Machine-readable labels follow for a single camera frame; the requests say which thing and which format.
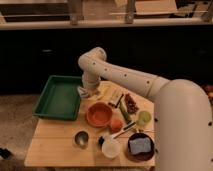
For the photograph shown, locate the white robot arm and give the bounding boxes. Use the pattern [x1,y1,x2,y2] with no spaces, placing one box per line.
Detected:
[78,47,213,171]

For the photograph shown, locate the green plastic tray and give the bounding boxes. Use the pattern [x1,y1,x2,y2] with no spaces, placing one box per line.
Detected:
[33,75,82,121]

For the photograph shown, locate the orange bowl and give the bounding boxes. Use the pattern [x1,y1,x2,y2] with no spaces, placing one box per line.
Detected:
[86,102,113,127]

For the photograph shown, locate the white black box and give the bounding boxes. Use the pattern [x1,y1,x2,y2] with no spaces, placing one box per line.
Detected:
[108,90,123,108]

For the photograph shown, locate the green cucumber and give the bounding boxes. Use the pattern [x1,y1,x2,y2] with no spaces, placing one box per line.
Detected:
[119,102,132,123]

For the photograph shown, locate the orange fruit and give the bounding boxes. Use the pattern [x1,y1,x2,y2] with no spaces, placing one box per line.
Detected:
[110,119,123,133]

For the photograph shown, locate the small metal cup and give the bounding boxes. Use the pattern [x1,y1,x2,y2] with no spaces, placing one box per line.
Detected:
[75,131,89,148]

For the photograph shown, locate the wooden table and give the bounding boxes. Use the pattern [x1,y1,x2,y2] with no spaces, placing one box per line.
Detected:
[24,81,155,168]

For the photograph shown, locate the brown dried food pile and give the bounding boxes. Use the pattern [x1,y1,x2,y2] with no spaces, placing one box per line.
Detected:
[124,94,139,114]

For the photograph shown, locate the small black object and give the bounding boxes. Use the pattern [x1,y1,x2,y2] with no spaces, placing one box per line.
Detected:
[98,136,105,146]

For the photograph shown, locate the white plastic cup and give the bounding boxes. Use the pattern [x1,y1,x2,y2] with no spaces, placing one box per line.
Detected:
[101,139,120,159]

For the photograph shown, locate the blue sponge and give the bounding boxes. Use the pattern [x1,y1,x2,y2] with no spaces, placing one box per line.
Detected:
[129,138,151,155]

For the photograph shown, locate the dark brown plate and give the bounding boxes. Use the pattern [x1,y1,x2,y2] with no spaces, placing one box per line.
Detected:
[127,133,154,161]

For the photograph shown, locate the red object on floor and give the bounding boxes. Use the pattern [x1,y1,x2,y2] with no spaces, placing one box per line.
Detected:
[204,85,213,94]

